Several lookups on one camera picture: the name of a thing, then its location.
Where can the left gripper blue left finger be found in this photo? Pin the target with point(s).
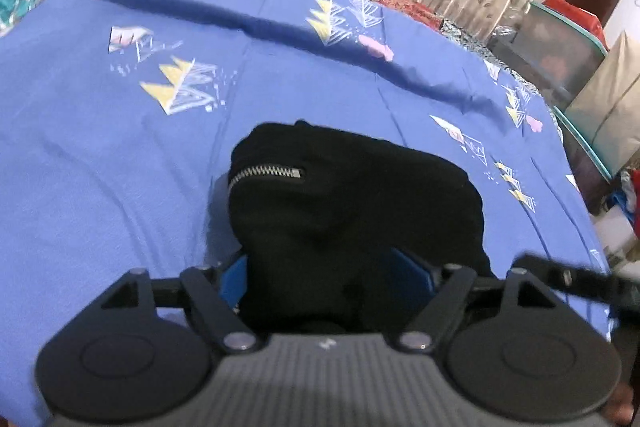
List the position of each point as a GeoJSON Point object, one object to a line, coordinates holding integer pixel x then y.
{"type": "Point", "coordinates": [211, 303]}

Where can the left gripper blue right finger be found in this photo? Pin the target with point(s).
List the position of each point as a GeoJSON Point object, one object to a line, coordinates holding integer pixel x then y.
{"type": "Point", "coordinates": [431, 301]}

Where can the beige fabric bag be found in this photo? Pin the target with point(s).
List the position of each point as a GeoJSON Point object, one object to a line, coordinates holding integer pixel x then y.
{"type": "Point", "coordinates": [607, 110]}

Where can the stack of folded clothes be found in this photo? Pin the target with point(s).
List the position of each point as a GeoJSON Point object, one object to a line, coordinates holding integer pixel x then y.
{"type": "Point", "coordinates": [627, 196]}

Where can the clear storage box teal lid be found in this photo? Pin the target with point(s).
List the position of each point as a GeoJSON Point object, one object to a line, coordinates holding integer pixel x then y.
{"type": "Point", "coordinates": [549, 50]}

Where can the blue patterned bedsheet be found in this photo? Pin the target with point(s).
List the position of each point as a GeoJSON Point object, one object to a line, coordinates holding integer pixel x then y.
{"type": "Point", "coordinates": [119, 117]}

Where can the black pants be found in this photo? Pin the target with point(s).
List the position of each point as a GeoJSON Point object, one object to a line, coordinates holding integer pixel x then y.
{"type": "Point", "coordinates": [320, 214]}

